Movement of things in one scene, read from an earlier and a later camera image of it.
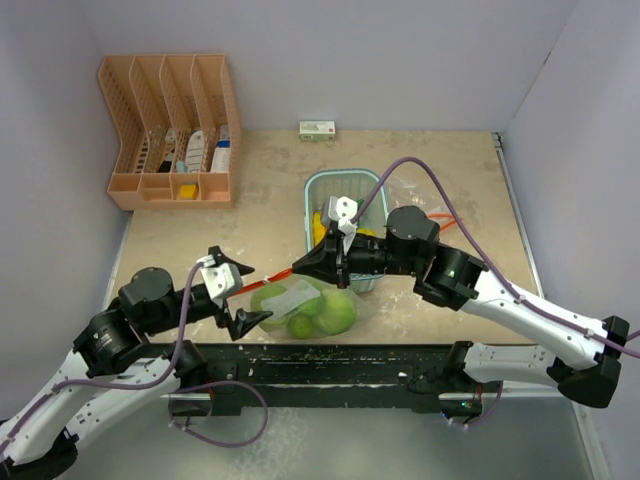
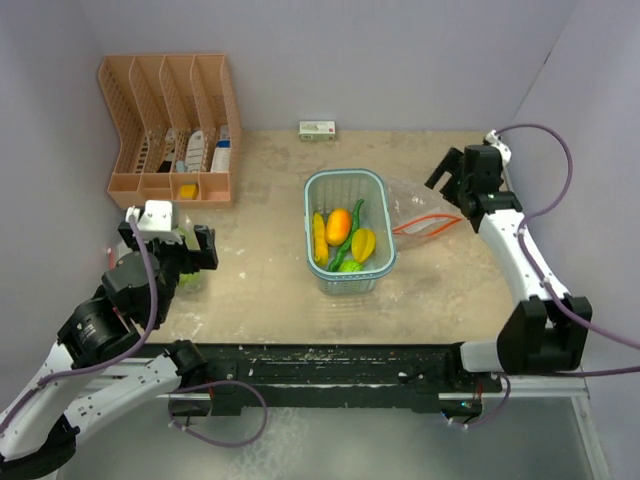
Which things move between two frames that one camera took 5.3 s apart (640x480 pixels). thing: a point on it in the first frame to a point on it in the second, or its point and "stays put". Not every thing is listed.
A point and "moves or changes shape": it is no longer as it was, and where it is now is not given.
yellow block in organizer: [189, 191] stays put
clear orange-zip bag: [305, 307] to [188, 282]
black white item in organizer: [170, 139] stays put
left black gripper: [243, 320] to [207, 257]
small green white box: [316, 131] stays put
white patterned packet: [195, 151] stays put
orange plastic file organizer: [179, 128] stays put
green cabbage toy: [282, 302] moves or changes shape
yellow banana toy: [318, 229] stays put
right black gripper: [323, 262] to [452, 163]
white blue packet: [222, 154] stays put
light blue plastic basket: [357, 184] stays put
